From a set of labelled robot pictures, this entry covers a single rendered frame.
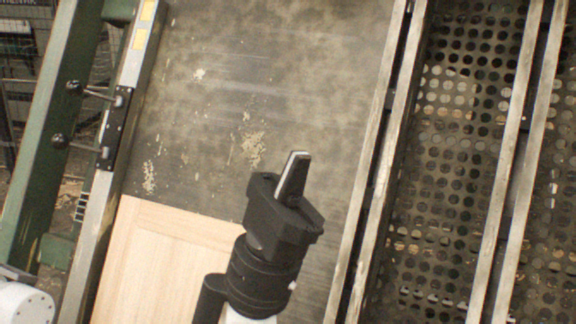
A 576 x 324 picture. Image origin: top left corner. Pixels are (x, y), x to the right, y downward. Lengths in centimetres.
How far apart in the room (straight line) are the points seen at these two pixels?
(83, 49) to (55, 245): 50
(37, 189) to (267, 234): 94
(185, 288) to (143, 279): 11
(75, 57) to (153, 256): 56
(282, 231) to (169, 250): 64
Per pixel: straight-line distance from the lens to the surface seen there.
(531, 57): 102
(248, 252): 68
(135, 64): 135
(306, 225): 63
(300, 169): 63
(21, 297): 79
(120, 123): 132
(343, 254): 101
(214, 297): 72
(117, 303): 132
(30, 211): 150
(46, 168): 151
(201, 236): 119
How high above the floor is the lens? 189
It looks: 24 degrees down
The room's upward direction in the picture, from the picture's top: straight up
